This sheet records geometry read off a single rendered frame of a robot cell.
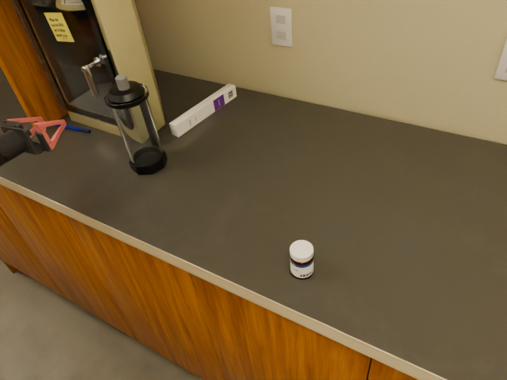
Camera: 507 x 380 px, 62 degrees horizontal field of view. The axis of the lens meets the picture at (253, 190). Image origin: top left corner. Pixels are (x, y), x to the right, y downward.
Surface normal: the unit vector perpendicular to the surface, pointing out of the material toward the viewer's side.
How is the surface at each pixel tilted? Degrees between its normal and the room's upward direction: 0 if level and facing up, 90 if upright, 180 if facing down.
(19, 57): 90
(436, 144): 0
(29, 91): 90
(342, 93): 90
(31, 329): 0
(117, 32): 90
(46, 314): 0
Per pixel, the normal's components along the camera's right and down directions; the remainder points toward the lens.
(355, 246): -0.07, -0.73
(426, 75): -0.51, 0.62
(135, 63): 0.86, 0.29
